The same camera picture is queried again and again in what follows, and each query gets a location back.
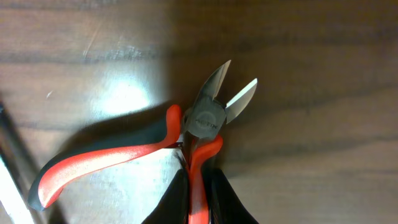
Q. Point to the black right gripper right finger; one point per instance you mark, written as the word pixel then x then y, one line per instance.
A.
pixel 225 206

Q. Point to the silver ratchet wrench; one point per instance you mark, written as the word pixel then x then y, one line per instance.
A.
pixel 17 173

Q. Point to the red handled cutting pliers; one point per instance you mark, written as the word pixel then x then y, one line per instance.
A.
pixel 196 132

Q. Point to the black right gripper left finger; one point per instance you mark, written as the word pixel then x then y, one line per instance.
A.
pixel 173 206

